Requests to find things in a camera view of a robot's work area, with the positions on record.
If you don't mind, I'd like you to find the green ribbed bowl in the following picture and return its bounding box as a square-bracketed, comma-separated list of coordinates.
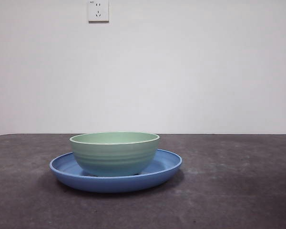
[69, 132, 161, 177]

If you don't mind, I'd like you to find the blue round plate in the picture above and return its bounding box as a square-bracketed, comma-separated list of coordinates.
[49, 148, 183, 193]

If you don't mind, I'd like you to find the white wall socket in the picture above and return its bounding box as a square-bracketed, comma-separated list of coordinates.
[88, 0, 110, 23]

